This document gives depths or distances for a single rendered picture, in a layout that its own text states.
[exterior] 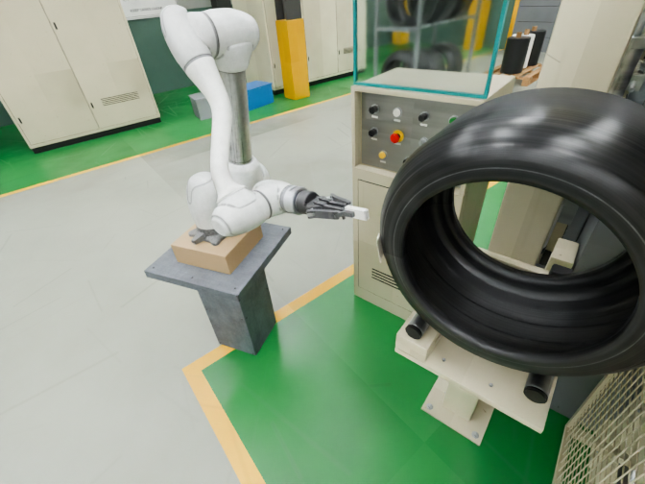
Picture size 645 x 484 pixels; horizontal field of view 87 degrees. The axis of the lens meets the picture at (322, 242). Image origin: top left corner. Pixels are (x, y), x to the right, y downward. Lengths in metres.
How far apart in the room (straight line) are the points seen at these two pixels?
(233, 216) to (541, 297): 0.85
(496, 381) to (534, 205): 0.46
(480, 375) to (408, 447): 0.82
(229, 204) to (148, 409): 1.33
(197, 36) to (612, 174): 1.09
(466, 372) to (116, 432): 1.64
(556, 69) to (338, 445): 1.54
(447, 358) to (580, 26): 0.79
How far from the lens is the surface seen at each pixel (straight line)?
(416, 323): 0.91
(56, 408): 2.34
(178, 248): 1.62
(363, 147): 1.69
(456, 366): 1.00
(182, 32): 1.25
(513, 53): 7.29
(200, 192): 1.47
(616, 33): 0.91
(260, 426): 1.82
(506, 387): 1.01
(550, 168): 0.59
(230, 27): 1.31
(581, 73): 0.93
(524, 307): 1.04
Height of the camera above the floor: 1.62
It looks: 37 degrees down
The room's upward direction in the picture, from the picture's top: 5 degrees counter-clockwise
